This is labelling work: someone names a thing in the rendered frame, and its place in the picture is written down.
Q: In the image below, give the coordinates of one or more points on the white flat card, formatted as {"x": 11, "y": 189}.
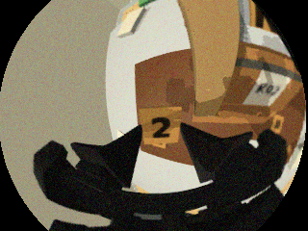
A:
{"x": 120, "y": 134}

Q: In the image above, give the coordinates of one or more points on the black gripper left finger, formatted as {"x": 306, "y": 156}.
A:
{"x": 118, "y": 157}

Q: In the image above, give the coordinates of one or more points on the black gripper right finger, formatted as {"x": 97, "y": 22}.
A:
{"x": 207, "y": 151}

